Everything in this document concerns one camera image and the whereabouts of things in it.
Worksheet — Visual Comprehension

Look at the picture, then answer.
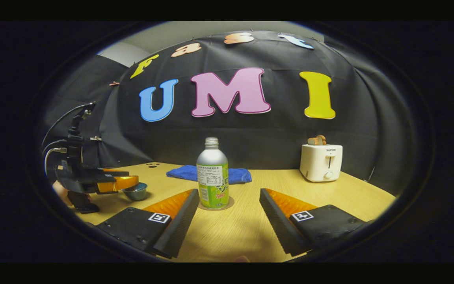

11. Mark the thin grey cable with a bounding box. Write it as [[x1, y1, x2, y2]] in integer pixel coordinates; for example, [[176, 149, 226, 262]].
[[44, 147, 68, 176]]

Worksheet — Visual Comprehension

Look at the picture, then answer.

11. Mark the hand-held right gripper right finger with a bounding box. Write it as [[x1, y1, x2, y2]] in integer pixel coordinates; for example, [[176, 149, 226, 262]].
[[259, 188, 373, 257]]

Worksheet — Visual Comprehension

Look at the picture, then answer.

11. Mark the teal white teacup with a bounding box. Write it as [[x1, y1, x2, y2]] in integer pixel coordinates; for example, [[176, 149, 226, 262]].
[[121, 182, 148, 201]]

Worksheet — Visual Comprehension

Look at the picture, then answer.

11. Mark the blue towel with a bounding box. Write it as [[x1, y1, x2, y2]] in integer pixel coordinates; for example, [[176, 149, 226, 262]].
[[166, 165, 253, 185]]

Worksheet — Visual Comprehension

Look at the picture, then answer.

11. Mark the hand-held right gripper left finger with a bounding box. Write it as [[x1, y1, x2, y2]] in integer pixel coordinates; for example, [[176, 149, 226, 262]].
[[96, 189, 200, 259]]

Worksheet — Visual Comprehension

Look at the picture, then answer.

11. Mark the black backdrop cloth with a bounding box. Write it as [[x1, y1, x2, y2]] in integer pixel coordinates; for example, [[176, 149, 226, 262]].
[[40, 31, 417, 196]]

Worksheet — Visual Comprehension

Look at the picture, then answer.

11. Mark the round brown coaster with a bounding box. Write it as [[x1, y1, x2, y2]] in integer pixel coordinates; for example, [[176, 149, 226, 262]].
[[197, 196, 235, 211]]

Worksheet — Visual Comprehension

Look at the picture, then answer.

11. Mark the silver green water bottle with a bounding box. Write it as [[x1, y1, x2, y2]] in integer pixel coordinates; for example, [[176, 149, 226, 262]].
[[196, 137, 229, 209]]

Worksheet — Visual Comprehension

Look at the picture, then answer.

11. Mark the thin black cable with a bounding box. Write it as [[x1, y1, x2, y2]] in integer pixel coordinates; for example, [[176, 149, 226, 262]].
[[41, 103, 93, 148]]

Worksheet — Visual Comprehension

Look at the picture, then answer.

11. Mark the white toaster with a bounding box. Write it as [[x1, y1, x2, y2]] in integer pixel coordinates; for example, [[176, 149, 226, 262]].
[[300, 144, 343, 183]]

